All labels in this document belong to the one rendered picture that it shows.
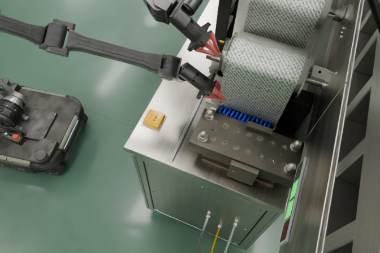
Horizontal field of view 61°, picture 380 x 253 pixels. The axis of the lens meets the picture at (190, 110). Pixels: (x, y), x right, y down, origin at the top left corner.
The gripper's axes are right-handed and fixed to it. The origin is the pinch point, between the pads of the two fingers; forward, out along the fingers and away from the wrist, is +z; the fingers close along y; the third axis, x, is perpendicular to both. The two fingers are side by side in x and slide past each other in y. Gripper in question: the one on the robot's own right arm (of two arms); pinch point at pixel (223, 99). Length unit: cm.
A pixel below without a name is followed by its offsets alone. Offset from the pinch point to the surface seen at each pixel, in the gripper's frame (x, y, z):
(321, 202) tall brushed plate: 46, 41, 9
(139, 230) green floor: -107, 38, 29
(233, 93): 6.4, 0.2, 0.1
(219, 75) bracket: -0.3, -7.8, -5.4
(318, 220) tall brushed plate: 46, 45, 9
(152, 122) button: -25.0, 12.2, -14.1
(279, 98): 18.7, 0.3, 10.6
